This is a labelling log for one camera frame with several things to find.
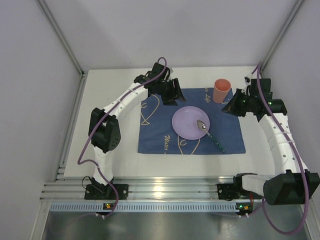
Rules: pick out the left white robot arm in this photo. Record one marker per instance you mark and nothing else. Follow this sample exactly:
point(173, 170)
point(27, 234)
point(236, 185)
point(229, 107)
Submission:
point(105, 123)

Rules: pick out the aluminium frame rail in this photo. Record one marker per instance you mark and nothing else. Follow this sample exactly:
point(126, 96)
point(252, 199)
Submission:
point(142, 188)

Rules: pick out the orange plastic cup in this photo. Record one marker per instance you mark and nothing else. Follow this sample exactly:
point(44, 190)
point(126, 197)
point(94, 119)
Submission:
point(221, 89)

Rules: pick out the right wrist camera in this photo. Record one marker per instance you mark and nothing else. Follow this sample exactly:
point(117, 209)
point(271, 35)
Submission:
point(253, 90)

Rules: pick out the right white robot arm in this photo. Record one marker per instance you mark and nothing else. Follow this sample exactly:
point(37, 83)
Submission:
point(292, 182)

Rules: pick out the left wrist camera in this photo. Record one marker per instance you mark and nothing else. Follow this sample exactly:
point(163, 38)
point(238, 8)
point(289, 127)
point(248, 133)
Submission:
point(159, 68)

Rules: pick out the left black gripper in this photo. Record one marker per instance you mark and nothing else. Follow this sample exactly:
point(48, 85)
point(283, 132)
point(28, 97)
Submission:
point(171, 89)

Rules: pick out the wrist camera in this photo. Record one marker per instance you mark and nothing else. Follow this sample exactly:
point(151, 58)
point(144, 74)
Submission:
point(253, 90)
point(159, 68)

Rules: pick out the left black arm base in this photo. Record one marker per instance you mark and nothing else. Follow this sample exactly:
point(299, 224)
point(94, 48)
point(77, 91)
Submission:
point(98, 191)

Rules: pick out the perforated cable duct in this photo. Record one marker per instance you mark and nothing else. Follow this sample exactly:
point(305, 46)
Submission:
point(150, 207)

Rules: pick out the spoon with green handle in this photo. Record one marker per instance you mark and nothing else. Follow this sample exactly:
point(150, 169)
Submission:
point(201, 126)

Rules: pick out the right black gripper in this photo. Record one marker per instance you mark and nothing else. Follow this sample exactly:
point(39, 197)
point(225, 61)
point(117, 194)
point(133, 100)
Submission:
point(240, 104)

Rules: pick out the purple plastic plate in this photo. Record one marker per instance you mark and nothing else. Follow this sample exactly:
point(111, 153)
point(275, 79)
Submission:
point(184, 122)

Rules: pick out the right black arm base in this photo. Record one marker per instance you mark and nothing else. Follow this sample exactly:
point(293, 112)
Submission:
point(235, 191)

